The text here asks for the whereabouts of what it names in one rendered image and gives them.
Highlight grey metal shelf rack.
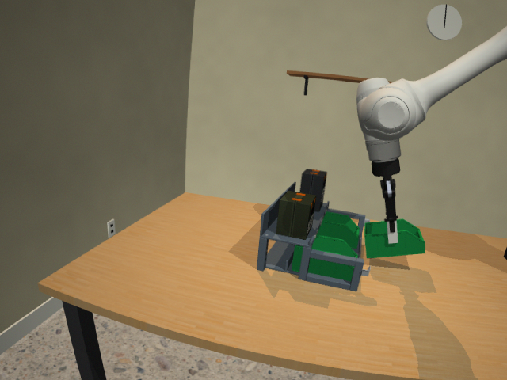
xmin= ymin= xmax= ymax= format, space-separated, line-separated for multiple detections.
xmin=257 ymin=182 xmax=371 ymax=291

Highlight black case with orange latches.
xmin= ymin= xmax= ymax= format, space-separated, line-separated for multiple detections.
xmin=300 ymin=169 xmax=327 ymax=212

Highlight green bin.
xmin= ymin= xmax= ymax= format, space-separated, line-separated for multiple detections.
xmin=364 ymin=219 xmax=425 ymax=258
xmin=292 ymin=235 xmax=358 ymax=281
xmin=317 ymin=211 xmax=360 ymax=249

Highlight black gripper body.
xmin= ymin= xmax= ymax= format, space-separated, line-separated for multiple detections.
xmin=372 ymin=158 xmax=400 ymax=191

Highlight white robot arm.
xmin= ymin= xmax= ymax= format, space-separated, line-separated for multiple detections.
xmin=356 ymin=26 xmax=507 ymax=162

